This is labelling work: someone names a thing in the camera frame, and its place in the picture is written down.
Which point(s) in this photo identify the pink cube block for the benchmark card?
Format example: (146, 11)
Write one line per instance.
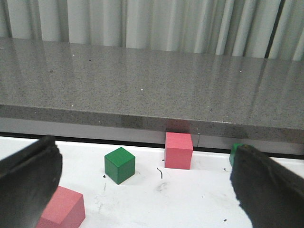
(178, 150)

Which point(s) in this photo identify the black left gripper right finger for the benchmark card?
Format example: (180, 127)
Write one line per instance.
(271, 195)

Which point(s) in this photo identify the green block at left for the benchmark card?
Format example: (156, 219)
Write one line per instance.
(119, 165)

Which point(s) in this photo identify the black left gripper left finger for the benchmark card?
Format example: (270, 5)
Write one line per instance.
(28, 180)

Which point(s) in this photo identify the pink block near camera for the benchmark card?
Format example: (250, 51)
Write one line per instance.
(65, 210)

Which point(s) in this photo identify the grey stone counter shelf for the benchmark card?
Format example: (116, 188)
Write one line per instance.
(137, 95)

